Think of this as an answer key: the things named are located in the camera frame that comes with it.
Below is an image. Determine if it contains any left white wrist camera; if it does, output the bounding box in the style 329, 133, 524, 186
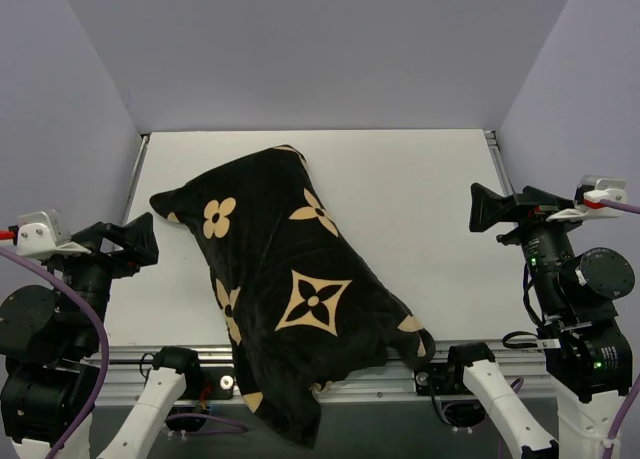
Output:
9, 209, 91, 260

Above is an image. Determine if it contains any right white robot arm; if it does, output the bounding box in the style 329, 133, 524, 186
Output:
443, 176, 639, 458

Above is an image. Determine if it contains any left aluminium side rail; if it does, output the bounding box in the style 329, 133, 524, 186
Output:
120, 134, 150, 224

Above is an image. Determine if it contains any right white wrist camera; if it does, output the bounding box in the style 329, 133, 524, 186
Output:
546, 175, 627, 222

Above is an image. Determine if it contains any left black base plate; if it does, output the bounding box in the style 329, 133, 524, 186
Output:
197, 365, 236, 402

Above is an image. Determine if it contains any aluminium front rail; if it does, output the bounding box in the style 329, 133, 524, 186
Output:
96, 341, 554, 407

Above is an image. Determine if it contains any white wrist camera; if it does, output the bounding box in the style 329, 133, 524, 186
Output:
546, 175, 627, 222
9, 209, 91, 260

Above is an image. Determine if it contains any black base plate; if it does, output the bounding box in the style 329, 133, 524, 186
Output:
197, 365, 236, 402
413, 363, 468, 396

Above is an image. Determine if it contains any right aluminium side rail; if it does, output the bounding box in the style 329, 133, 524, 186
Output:
484, 130, 514, 195

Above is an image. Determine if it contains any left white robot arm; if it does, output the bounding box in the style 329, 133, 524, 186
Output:
1, 211, 159, 458

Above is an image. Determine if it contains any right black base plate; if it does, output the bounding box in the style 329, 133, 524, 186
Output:
413, 363, 468, 396

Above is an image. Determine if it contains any aluminium side rail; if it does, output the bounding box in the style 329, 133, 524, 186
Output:
120, 134, 150, 224
484, 130, 514, 195

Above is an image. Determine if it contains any black floral pillowcase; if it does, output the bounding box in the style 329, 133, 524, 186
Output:
149, 145, 436, 448

